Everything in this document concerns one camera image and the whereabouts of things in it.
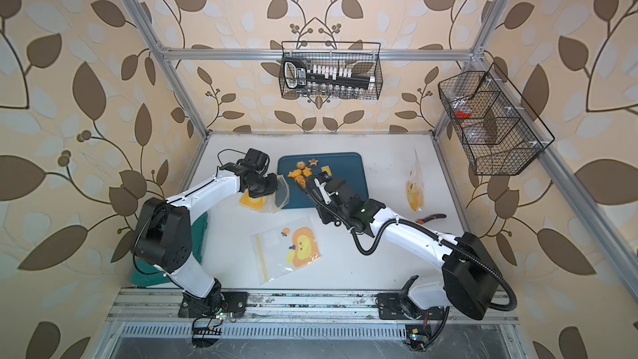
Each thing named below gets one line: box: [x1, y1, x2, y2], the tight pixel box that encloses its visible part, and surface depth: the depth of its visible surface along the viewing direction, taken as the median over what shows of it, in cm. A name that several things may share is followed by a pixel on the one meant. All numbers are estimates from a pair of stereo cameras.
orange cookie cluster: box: [287, 167, 313, 190], surface depth 107 cm
